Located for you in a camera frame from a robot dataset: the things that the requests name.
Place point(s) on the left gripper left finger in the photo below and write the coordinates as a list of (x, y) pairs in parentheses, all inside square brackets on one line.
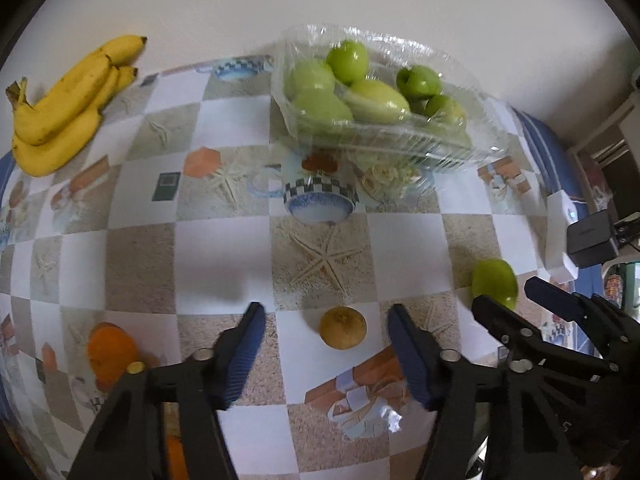
[(127, 438)]

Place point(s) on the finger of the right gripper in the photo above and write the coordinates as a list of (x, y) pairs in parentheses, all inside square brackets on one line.
[(610, 330), (505, 322)]

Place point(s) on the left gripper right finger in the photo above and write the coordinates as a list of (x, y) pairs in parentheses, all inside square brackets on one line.
[(415, 354)]

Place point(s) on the large orange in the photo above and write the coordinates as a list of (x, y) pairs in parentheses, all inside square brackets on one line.
[(176, 462)]

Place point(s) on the green mango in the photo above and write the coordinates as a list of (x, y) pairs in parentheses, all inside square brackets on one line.
[(495, 279)]

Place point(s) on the brown longan fruit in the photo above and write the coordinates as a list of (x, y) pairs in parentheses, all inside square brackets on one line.
[(343, 328)]

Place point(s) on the black charger block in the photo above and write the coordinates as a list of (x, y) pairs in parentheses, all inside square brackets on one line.
[(591, 240)]

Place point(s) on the white charger dock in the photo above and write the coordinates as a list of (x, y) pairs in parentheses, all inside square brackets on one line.
[(561, 213)]

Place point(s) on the patterned checkered tablecloth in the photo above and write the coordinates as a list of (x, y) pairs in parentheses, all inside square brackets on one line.
[(161, 226)]

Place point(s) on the clear plastic fruit tray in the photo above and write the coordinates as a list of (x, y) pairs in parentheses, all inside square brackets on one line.
[(348, 89)]

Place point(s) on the yellow banana bunch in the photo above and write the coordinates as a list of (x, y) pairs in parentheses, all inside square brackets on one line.
[(47, 135)]

